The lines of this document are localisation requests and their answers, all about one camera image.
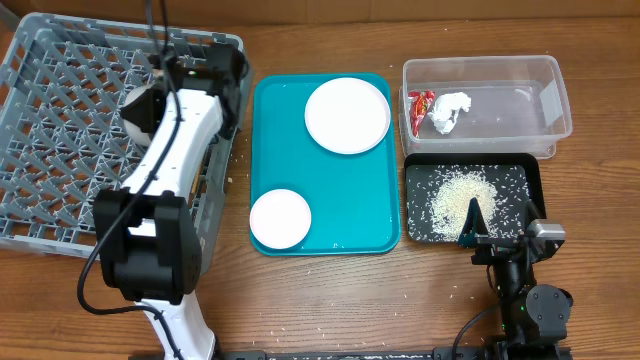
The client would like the grey bowl of rice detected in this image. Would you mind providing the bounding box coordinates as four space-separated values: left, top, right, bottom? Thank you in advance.
119 83 166 147

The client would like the white tissue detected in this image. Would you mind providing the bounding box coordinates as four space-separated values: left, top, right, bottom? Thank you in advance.
427 92 472 135

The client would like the red snack wrapper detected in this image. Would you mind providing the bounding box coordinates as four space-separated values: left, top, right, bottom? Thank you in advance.
408 91 435 138

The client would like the large white plate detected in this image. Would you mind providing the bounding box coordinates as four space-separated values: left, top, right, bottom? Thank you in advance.
304 77 391 155

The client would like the small white plate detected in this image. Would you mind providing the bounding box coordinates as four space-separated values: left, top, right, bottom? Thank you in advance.
249 189 312 250

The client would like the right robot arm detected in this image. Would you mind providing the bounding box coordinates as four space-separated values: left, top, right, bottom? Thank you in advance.
451 198 574 360

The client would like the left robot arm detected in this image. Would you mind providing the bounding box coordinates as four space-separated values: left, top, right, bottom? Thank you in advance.
89 43 252 359

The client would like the pile of spilled rice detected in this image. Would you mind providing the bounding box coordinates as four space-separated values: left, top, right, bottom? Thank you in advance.
405 165 529 243

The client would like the black tray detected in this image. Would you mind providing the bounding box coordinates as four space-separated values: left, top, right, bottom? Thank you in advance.
404 153 545 239

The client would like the grey dish rack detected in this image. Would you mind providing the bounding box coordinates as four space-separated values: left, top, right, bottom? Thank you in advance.
1 13 243 258

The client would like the clear plastic bin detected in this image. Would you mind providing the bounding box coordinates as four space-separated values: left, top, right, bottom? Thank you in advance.
398 55 573 159

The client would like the teal plastic tray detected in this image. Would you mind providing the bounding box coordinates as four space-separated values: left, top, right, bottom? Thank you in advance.
250 73 402 256

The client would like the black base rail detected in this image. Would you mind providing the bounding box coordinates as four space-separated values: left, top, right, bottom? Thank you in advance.
129 344 574 360

